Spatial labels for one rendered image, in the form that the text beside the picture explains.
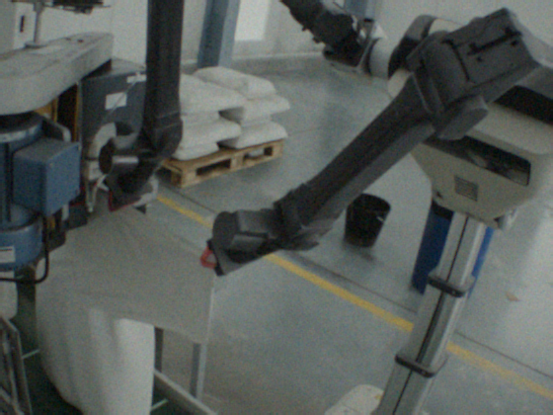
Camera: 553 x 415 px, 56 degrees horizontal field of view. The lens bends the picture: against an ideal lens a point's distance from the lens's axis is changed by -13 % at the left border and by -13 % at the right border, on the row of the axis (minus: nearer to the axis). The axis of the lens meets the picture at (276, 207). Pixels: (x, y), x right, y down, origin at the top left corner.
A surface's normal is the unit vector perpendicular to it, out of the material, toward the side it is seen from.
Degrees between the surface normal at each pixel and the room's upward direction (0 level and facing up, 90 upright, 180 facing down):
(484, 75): 65
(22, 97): 90
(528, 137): 40
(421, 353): 90
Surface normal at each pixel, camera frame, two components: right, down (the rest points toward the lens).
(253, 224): 0.62, -0.41
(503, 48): -0.56, -0.20
